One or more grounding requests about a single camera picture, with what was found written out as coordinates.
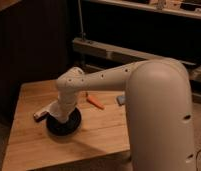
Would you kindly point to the metal pole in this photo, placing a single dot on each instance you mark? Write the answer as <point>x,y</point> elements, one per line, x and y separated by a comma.
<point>81,21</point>

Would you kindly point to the wooden shelf rail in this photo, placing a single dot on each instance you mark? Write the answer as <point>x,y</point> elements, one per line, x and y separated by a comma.
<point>125,55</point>

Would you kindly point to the black ceramic bowl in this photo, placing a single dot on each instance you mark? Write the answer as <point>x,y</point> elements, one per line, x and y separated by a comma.
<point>63,129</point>

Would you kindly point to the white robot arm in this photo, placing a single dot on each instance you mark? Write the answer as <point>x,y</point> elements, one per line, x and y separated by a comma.
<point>158,107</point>

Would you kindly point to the blue object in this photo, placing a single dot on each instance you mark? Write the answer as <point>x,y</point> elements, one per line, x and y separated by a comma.
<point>120,100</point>

